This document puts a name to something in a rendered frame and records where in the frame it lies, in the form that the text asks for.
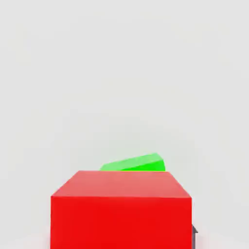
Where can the small green cube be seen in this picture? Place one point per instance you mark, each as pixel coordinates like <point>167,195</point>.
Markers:
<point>140,164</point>

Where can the small red cube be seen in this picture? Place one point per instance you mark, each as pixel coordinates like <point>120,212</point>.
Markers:
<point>120,217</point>

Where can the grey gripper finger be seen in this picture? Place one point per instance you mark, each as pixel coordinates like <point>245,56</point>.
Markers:
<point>194,236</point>

